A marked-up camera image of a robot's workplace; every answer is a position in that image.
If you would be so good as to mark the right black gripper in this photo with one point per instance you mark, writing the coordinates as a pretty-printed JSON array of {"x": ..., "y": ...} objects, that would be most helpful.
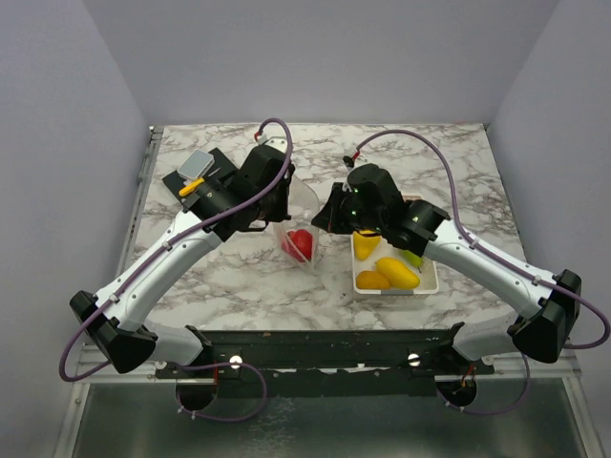
[{"x": 328, "y": 218}]

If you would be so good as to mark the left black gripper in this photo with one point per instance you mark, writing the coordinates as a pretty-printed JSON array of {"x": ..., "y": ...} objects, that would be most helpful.
[{"x": 283, "y": 213}]

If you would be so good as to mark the red apple toy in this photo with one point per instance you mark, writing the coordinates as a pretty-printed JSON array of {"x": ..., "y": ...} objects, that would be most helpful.
[{"x": 298, "y": 245}]

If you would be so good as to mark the clear zip top bag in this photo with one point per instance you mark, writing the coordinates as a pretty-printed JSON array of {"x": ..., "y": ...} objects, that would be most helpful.
[{"x": 303, "y": 206}]

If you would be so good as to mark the yellow lemon toy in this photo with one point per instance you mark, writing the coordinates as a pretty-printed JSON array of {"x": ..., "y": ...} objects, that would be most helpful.
[{"x": 397, "y": 273}]

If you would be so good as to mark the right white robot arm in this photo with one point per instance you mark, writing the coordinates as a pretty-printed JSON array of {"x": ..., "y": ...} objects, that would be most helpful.
[{"x": 544, "y": 308}]

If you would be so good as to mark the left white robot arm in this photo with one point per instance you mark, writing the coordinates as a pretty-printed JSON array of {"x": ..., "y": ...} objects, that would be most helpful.
[{"x": 230, "y": 200}]

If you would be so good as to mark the grey plastic box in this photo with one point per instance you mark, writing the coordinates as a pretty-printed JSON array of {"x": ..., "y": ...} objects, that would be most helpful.
[{"x": 196, "y": 165}]

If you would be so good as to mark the yellow orange mango toy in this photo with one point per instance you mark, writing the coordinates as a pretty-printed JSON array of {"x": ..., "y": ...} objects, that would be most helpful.
[{"x": 372, "y": 280}]

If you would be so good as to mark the green pear toy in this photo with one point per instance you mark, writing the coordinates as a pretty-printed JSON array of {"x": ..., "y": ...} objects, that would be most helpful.
[{"x": 414, "y": 260}]

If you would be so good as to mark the white plastic basket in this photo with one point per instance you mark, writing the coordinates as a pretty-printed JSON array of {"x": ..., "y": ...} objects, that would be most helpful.
[{"x": 428, "y": 276}]

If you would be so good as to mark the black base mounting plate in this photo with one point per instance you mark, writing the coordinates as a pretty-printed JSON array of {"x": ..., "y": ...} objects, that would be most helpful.
[{"x": 324, "y": 363}]

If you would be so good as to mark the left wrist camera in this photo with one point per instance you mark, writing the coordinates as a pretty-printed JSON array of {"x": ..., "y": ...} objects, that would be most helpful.
[{"x": 277, "y": 142}]

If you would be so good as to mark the aluminium rail frame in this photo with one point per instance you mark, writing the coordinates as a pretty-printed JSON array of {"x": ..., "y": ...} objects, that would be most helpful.
[{"x": 80, "y": 389}]

